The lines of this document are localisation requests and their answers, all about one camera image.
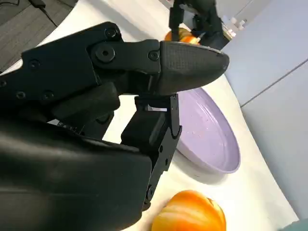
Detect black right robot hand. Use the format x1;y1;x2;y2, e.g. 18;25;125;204
0;21;230;231

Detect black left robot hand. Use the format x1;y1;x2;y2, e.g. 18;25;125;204
168;0;222;41

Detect orange white toy bread roll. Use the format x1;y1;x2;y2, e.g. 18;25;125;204
151;189;227;231
164;27;202;46

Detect lilac plate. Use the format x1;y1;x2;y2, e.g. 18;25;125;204
166;87;241;174

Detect black cable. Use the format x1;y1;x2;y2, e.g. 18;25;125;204
28;0;59;27

